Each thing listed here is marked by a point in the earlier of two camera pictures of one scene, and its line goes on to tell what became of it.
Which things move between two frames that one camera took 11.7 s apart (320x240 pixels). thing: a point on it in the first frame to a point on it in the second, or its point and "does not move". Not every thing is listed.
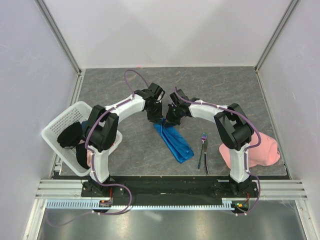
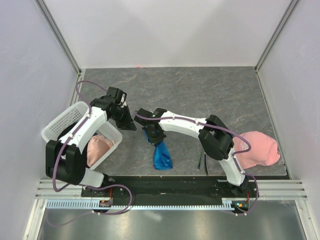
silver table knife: (205, 163) does not move
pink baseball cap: (266, 154) does not move
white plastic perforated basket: (80, 112) does not move
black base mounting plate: (171, 188) does not move
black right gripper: (169, 120) to (155, 140)
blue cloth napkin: (179, 147) to (162, 159)
